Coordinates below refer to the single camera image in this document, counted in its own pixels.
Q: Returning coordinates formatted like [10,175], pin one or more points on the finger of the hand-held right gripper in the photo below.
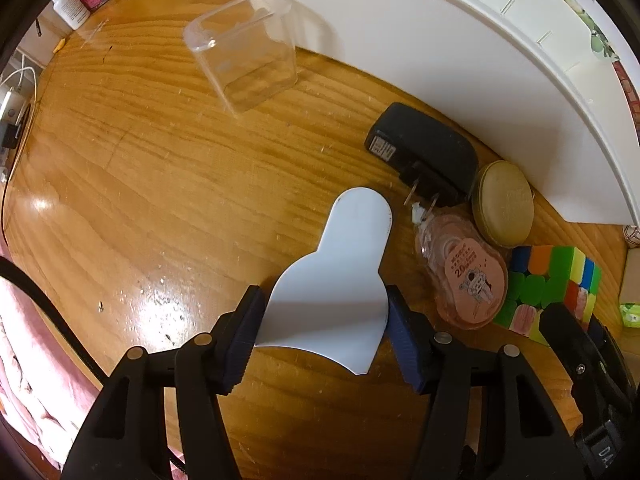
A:
[607,355]
[562,330]

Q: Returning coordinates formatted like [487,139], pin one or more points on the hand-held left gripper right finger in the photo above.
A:
[407,340]

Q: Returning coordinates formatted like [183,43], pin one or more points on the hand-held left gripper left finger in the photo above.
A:
[245,335]

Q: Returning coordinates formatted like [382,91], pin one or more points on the colourful puzzle cube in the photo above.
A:
[565,270]

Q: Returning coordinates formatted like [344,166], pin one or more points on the pink correction tape dispenser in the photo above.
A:
[465,270]

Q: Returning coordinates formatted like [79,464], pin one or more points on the white plastic scraper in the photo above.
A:
[340,260]

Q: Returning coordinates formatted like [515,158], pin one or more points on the round tan case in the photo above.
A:
[502,205]

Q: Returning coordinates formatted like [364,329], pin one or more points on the black power adapter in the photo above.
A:
[430,150]

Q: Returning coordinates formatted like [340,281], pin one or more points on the clear plastic box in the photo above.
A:
[240,60]

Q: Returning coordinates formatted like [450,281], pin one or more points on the white storage bin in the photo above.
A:
[450,35]

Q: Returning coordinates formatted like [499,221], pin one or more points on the green tissue pack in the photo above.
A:
[631,315]

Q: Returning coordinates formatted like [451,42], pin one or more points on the pink blanket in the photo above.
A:
[30,360]

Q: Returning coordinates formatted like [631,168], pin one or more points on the green leaf print paper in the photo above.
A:
[585,10]

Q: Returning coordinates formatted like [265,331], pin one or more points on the white plastic bottle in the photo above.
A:
[70,10]

